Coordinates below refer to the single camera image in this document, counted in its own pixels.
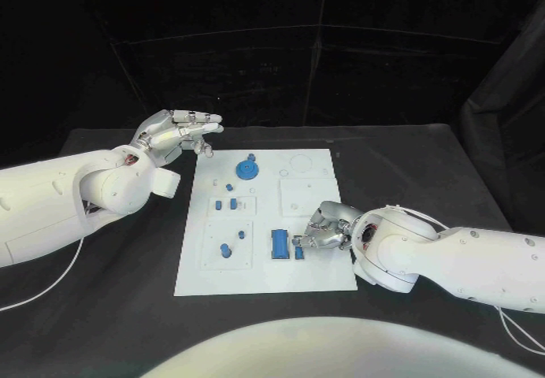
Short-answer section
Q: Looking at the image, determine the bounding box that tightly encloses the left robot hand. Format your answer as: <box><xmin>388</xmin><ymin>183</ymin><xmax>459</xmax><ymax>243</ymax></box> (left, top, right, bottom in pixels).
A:
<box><xmin>130</xmin><ymin>109</ymin><xmax>226</xmax><ymax>167</ymax></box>

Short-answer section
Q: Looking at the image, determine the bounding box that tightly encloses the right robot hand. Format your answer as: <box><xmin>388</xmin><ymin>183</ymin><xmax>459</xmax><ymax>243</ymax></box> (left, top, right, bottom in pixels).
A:
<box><xmin>290</xmin><ymin>200</ymin><xmax>366</xmax><ymax>250</ymax></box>

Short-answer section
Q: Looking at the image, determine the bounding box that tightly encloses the narrow blue block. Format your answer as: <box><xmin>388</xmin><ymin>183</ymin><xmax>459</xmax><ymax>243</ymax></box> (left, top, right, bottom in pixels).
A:
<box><xmin>291</xmin><ymin>235</ymin><xmax>307</xmax><ymax>261</ymax></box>

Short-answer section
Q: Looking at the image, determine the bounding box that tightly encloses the wide blue block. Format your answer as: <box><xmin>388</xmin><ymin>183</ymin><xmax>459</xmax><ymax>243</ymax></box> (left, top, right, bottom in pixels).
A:
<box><xmin>270</xmin><ymin>228</ymin><xmax>291</xmax><ymax>261</ymax></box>

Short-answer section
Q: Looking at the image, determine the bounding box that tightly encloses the white task board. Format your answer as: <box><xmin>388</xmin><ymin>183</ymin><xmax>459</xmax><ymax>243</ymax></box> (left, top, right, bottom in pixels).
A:
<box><xmin>173</xmin><ymin>148</ymin><xmax>359</xmax><ymax>297</ymax></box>

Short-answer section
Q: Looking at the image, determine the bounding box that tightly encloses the blue gear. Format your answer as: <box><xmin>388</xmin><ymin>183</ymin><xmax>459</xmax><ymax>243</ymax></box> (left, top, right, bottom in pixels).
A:
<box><xmin>235</xmin><ymin>159</ymin><xmax>261</xmax><ymax>181</ymax></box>

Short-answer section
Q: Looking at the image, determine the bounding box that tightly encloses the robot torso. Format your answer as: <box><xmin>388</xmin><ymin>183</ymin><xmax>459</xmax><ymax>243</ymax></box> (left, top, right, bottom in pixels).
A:
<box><xmin>140</xmin><ymin>316</ymin><xmax>541</xmax><ymax>378</ymax></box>

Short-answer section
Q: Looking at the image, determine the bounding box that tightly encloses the white cable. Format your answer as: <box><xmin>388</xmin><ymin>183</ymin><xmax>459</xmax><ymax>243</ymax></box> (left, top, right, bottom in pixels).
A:
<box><xmin>0</xmin><ymin>235</ymin><xmax>85</xmax><ymax>313</ymax></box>
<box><xmin>493</xmin><ymin>305</ymin><xmax>545</xmax><ymax>355</ymax></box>
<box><xmin>499</xmin><ymin>308</ymin><xmax>545</xmax><ymax>345</ymax></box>
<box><xmin>385</xmin><ymin>205</ymin><xmax>451</xmax><ymax>232</ymax></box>

